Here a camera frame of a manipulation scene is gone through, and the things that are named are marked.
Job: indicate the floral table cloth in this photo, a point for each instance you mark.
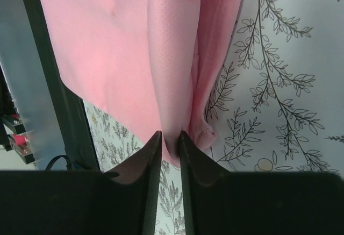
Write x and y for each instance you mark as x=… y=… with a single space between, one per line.
x=277 y=110

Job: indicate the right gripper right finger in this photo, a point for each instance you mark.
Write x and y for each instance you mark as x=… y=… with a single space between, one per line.
x=203 y=181

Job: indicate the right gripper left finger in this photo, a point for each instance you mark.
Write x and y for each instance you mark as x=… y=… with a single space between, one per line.
x=132 y=190

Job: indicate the pink t shirt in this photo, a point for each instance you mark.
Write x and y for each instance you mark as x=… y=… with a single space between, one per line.
x=150 y=64

